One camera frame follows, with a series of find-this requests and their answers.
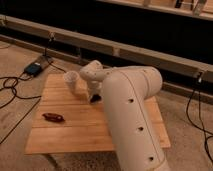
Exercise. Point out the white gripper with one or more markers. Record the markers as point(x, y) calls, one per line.
point(93, 88)

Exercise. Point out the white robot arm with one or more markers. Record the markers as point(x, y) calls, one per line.
point(123, 91)

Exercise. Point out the clear plastic cup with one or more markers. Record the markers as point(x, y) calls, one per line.
point(71, 78)

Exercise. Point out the dark red object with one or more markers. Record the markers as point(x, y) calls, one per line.
point(53, 117)

